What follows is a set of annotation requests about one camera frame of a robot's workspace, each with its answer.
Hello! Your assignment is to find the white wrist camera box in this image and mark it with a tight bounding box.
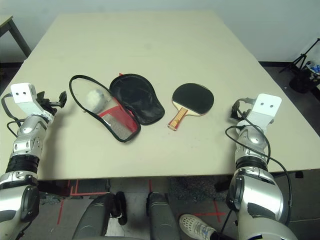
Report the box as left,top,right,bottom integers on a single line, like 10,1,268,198
247,93,283,131
10,83,42,116

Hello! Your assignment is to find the grey robot left leg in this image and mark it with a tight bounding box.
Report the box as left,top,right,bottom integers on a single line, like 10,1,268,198
72,191,127,240

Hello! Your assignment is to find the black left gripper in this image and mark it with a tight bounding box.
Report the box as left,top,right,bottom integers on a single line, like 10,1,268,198
37,90,68,117

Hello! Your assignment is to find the grey robot leg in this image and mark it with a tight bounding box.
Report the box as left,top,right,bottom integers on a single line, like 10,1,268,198
72,191,127,240
146,191,181,240

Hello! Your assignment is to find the black bin with bottles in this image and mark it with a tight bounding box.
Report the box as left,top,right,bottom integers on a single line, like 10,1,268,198
289,61,320,94

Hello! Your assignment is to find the black red paddle case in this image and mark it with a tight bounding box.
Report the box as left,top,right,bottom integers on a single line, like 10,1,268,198
68,73,166,144

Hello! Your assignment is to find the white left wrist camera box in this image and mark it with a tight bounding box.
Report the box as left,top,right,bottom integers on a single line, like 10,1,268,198
10,83,42,116

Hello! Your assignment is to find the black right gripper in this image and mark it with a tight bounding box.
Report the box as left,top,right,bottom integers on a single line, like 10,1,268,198
229,101,252,123

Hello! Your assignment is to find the white sneaker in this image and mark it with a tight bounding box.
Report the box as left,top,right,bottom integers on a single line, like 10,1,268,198
179,213,216,240

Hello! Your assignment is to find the black wooden ping-pong paddle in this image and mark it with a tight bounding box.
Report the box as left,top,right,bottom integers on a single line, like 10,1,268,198
167,82,215,131

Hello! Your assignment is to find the grey robot right leg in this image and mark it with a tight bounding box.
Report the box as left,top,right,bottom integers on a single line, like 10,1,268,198
146,191,181,240

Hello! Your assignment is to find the black tripod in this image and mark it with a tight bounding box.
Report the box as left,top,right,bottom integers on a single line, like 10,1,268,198
279,37,320,76

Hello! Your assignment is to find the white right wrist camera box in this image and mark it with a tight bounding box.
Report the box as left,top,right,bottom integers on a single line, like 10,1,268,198
247,93,283,131

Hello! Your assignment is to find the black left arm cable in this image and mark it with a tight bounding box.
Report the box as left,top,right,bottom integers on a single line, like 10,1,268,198
1,93,24,137

